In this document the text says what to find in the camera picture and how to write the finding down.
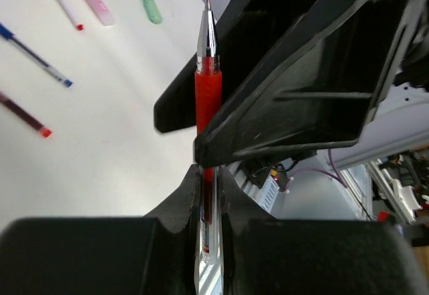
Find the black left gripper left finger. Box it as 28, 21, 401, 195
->
1, 165, 200, 294

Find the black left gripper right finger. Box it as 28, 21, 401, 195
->
219, 168, 428, 294

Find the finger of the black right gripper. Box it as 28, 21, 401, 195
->
154, 0, 331, 133
194, 0, 419, 168

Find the red gel pen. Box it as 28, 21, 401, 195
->
194, 0, 223, 265

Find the green highlighter pen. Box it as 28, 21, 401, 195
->
141, 0, 163, 24

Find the red marker pen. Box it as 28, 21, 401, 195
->
1, 92, 52, 138

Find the blue ballpoint pen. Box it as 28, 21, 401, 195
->
1, 24, 73, 88

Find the aluminium rail base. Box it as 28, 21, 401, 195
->
198, 162, 273, 294

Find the white slotted cable duct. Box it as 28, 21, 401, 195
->
250, 179, 279, 213

